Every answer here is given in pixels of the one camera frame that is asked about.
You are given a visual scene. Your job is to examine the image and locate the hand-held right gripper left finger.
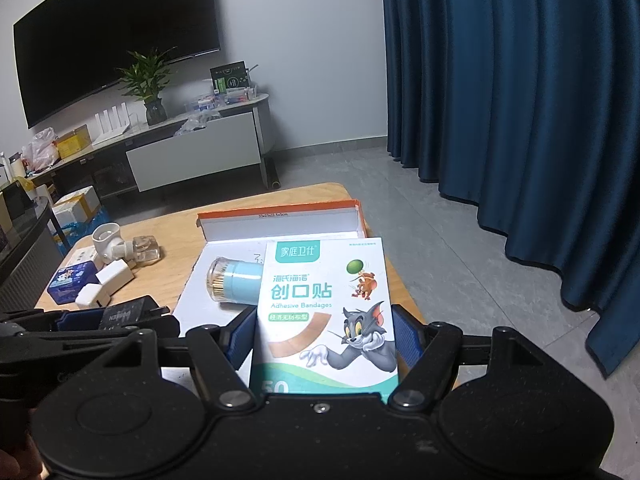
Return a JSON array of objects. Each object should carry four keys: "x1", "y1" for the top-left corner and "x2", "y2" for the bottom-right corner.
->
[{"x1": 89, "y1": 304, "x2": 259, "y2": 410}]

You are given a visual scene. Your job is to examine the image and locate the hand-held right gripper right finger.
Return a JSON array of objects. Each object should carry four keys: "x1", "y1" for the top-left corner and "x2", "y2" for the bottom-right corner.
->
[{"x1": 389, "y1": 304, "x2": 552, "y2": 410}]

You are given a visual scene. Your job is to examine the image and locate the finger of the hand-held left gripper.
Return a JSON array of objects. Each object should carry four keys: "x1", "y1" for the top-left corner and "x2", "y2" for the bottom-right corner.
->
[
  {"x1": 0, "y1": 297, "x2": 176, "y2": 334},
  {"x1": 0, "y1": 317, "x2": 181, "y2": 377}
]

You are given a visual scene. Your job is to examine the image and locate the white charger plug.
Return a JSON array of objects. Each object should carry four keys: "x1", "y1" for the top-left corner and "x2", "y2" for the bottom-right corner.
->
[
  {"x1": 95, "y1": 260, "x2": 136, "y2": 289},
  {"x1": 75, "y1": 283, "x2": 111, "y2": 309}
]

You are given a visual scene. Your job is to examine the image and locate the blue tin box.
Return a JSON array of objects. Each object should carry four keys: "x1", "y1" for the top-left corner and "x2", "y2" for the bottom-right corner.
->
[{"x1": 47, "y1": 261, "x2": 99, "y2": 306}]

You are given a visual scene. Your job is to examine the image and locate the blue toothpick jar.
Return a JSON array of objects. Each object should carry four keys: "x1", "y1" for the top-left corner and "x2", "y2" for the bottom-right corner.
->
[{"x1": 207, "y1": 256, "x2": 265, "y2": 305}]

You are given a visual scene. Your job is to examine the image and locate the cartoon print bandage box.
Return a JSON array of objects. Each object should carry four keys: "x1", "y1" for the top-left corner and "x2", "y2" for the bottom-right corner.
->
[{"x1": 248, "y1": 237, "x2": 400, "y2": 397}]

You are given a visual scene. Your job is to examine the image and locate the square glass bottle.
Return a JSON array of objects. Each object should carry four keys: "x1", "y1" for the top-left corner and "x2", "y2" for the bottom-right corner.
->
[{"x1": 112, "y1": 235, "x2": 164, "y2": 267}]

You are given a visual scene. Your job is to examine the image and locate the orange and white cardboard box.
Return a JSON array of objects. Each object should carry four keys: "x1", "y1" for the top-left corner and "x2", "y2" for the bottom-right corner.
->
[{"x1": 172, "y1": 199, "x2": 368, "y2": 376}]

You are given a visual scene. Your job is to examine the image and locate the blue plastic bag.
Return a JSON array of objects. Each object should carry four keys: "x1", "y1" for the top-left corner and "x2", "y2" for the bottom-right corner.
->
[{"x1": 50, "y1": 210, "x2": 111, "y2": 256}]

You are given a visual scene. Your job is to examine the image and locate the white foam box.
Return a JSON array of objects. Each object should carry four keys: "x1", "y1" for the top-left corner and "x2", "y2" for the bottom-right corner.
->
[{"x1": 52, "y1": 186, "x2": 99, "y2": 226}]

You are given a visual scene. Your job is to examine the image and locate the white and red plastic bag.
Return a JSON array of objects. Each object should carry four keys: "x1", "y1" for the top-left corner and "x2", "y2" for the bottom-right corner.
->
[{"x1": 22, "y1": 129, "x2": 61, "y2": 171}]

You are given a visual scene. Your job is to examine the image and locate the yellow box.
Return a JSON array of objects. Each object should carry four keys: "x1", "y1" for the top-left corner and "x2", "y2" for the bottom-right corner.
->
[{"x1": 56, "y1": 127, "x2": 92, "y2": 160}]

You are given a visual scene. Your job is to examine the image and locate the grey television cabinet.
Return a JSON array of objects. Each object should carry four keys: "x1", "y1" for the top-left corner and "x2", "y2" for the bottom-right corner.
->
[{"x1": 25, "y1": 92, "x2": 282, "y2": 202}]

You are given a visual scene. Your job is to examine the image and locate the white router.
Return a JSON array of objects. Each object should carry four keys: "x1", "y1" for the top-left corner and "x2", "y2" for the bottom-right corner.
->
[{"x1": 94, "y1": 102, "x2": 139, "y2": 144}]

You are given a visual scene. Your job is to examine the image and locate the clear plastic bag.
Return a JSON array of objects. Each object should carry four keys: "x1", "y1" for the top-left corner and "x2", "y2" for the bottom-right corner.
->
[{"x1": 175, "y1": 112, "x2": 221, "y2": 136}]

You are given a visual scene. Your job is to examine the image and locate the blue curtain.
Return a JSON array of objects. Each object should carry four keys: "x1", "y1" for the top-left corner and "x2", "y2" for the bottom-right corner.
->
[{"x1": 379, "y1": 0, "x2": 640, "y2": 377}]

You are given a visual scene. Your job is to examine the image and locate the potted green plant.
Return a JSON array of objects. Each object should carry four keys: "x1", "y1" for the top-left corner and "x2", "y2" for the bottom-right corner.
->
[{"x1": 116, "y1": 47, "x2": 179, "y2": 126}]

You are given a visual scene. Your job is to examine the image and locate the dark green box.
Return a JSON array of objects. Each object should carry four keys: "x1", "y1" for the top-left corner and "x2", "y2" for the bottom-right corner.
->
[{"x1": 210, "y1": 61, "x2": 250, "y2": 94}]

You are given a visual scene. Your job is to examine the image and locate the black wall television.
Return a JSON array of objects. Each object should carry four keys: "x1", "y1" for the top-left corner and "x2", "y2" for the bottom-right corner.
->
[{"x1": 12, "y1": 0, "x2": 221, "y2": 129}]

